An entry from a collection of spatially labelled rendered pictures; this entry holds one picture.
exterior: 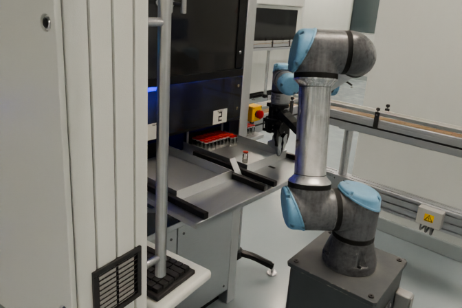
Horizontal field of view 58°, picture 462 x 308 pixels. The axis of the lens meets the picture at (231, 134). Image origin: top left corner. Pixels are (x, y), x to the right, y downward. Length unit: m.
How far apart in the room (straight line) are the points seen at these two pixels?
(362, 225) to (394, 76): 1.89
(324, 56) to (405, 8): 1.87
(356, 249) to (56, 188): 0.79
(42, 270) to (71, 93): 0.35
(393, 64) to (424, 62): 0.19
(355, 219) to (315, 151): 0.21
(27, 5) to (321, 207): 0.81
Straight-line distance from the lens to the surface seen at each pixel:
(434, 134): 2.29
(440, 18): 2.88
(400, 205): 2.47
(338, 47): 1.12
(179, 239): 1.82
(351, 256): 1.22
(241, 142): 1.87
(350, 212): 1.16
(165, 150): 0.86
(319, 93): 1.11
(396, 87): 2.97
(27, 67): 0.74
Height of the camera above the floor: 1.47
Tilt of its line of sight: 17 degrees down
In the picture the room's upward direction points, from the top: 4 degrees clockwise
